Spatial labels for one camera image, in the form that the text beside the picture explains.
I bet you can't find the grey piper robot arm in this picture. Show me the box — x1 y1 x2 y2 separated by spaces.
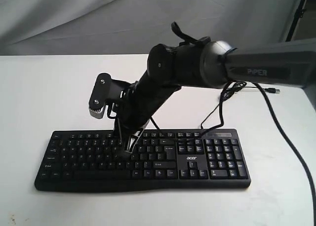
115 39 316 153

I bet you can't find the black acer keyboard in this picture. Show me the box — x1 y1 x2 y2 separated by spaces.
35 129 251 192

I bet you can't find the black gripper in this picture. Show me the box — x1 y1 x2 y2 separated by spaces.
114 73 181 153

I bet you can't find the black tripod stand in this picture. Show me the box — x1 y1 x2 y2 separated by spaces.
285 0 306 42

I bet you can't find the grey backdrop cloth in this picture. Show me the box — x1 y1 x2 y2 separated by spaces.
0 0 300 55

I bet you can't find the black keyboard usb cable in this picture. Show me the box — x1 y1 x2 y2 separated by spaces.
200 81 281 135

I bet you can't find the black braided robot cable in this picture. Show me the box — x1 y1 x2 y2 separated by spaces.
145 21 316 226

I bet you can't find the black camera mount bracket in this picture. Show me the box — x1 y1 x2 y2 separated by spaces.
88 73 131 119

